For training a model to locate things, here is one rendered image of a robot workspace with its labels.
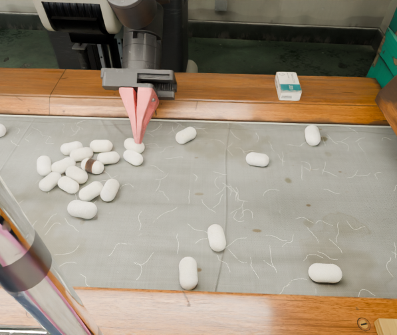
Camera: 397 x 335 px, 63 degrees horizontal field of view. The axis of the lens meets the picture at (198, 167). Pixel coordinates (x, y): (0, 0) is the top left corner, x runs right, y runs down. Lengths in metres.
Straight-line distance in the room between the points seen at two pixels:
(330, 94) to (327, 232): 0.28
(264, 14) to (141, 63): 2.09
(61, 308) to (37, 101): 0.48
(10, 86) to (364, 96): 0.62
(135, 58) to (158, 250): 0.26
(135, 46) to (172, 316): 0.35
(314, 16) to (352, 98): 1.99
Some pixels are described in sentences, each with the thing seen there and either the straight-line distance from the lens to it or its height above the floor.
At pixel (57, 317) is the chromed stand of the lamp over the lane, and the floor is 0.91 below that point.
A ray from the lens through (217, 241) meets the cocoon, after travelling 0.38.
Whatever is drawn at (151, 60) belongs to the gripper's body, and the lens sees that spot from 0.49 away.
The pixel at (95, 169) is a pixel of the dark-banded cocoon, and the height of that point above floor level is 0.75.
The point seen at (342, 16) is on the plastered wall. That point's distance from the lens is 2.64.
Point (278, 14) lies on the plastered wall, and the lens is 2.55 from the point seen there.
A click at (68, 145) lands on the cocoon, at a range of 0.52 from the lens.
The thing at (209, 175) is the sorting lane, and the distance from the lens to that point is 0.47.
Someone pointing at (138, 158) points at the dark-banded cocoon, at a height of 0.76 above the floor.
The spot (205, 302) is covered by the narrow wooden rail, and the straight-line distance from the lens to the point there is 0.34.
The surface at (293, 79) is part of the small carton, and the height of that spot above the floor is 0.78.
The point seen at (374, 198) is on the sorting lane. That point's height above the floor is 0.74.
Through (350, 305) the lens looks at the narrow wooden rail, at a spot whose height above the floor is 0.76.
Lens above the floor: 1.09
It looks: 47 degrees down
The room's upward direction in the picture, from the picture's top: 1 degrees clockwise
